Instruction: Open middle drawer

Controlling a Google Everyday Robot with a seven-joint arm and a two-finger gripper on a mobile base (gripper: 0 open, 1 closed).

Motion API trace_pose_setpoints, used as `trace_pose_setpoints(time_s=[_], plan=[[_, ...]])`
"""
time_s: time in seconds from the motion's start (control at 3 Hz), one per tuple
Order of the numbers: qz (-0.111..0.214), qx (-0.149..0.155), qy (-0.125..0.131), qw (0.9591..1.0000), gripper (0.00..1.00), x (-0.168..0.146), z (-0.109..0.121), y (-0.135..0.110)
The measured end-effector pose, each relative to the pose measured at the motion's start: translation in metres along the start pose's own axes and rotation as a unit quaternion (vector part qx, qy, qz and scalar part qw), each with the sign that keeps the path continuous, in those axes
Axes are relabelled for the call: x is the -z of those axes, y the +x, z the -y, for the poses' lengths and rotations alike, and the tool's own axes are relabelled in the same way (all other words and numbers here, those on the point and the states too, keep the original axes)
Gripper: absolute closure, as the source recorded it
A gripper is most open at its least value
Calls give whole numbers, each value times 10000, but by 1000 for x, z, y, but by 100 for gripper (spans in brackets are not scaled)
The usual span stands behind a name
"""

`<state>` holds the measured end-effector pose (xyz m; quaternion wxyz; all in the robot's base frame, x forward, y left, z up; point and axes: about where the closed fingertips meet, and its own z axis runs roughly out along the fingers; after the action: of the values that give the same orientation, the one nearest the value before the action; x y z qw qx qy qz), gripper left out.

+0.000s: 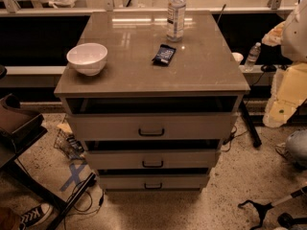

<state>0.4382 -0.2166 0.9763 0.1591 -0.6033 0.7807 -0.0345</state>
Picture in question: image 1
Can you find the grey drawer cabinet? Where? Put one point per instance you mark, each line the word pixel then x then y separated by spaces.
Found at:
pixel 202 78

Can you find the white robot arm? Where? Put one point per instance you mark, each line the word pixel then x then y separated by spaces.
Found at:
pixel 289 86

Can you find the black chair base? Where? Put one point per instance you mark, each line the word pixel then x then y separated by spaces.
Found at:
pixel 285 219

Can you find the small water bottle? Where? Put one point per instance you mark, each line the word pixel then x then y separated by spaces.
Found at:
pixel 253 55

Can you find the white paper cup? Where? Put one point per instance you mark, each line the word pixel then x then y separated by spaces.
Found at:
pixel 238 57

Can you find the drawer with handle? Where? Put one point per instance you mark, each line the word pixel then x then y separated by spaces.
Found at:
pixel 152 159
pixel 151 127
pixel 168 182

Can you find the black side table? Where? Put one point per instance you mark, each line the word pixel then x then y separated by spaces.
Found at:
pixel 20 128

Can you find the black and white sneaker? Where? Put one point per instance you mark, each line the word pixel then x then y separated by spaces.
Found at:
pixel 35 216

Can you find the black computer mouse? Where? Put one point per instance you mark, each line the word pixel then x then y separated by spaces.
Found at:
pixel 268 68

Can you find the dark blue snack packet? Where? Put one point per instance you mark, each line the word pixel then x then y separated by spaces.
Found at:
pixel 164 55

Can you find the large clear water bottle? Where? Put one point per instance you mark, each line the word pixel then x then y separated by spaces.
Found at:
pixel 175 19

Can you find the white bowl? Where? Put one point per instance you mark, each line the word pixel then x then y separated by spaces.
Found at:
pixel 88 58

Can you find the wire basket on floor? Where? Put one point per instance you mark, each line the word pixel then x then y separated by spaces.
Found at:
pixel 69 146

